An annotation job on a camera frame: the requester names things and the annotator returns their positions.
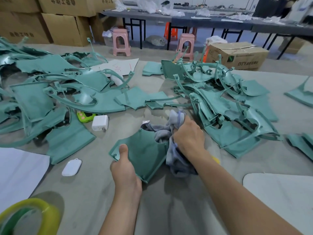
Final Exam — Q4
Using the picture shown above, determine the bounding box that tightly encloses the person's left hand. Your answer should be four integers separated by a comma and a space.
110, 144, 143, 202

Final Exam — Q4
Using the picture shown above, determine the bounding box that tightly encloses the white power adapter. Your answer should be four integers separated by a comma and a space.
91, 114, 110, 133

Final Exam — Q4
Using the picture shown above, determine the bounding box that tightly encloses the pile of green plastic parts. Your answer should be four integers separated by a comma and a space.
0, 37, 313, 165

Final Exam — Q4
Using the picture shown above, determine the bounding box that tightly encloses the white paper sheet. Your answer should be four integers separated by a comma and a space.
90, 58, 140, 87

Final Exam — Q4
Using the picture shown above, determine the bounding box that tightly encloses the pink plastic stool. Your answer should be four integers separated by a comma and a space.
112, 28, 132, 57
175, 33, 196, 62

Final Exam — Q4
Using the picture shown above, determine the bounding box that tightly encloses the long grey work table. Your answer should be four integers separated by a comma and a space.
100, 6, 313, 60

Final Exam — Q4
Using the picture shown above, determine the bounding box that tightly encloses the brown cardboard box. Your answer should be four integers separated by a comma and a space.
204, 42, 270, 71

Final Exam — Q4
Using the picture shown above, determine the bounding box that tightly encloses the stack of brown cardboard boxes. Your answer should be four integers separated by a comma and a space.
0, 0, 124, 47

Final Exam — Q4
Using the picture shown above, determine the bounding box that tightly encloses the person's left forearm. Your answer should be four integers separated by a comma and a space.
99, 191, 142, 235

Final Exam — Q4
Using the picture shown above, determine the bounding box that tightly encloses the white oval plastic piece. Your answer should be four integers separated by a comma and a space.
61, 158, 83, 178

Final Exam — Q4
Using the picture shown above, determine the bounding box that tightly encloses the person's right forearm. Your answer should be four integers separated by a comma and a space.
191, 149, 304, 235

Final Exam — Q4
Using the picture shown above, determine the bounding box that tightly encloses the person's right hand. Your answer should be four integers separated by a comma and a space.
172, 116, 208, 163

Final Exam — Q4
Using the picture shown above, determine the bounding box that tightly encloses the white foam sheet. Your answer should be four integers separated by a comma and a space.
243, 172, 313, 235

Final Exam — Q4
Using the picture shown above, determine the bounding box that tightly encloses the orange object under table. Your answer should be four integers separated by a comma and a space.
164, 22, 180, 41

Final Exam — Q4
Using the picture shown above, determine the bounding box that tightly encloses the yellow object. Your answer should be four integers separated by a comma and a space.
0, 197, 63, 235

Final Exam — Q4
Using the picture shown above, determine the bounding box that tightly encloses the grey-blue wiping cloth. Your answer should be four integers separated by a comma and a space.
141, 109, 199, 178

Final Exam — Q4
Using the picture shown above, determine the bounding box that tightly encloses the heap of clear plastic bags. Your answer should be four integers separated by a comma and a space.
112, 0, 187, 17

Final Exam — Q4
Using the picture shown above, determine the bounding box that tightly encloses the single green plastic part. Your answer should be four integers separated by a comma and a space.
109, 127, 170, 183

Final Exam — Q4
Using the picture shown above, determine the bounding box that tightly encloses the green and yellow gadget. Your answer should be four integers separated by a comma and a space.
76, 110, 97, 124

